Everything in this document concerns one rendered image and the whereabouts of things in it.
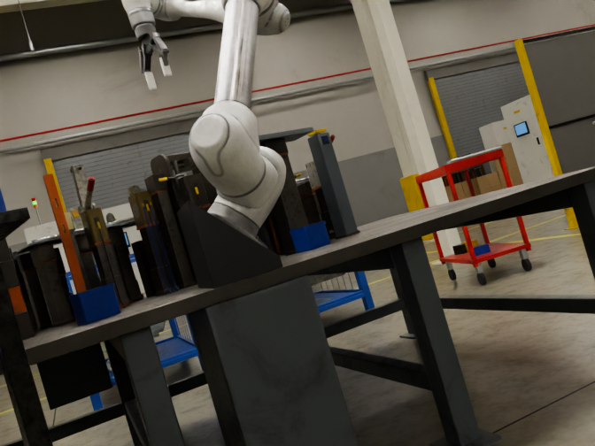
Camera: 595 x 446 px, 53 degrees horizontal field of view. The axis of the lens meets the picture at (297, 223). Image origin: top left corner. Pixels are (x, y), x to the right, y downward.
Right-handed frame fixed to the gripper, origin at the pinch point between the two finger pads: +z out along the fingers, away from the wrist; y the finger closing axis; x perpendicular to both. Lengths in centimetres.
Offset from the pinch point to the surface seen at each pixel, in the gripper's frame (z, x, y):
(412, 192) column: 61, -623, 436
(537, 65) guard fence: -25, -493, 115
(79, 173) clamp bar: 27.9, 35.8, 8.1
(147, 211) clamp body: 46.2, 18.4, 2.1
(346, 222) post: 70, -58, -12
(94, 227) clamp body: 47, 37, 5
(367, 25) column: -213, -628, 430
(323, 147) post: 38, -58, -12
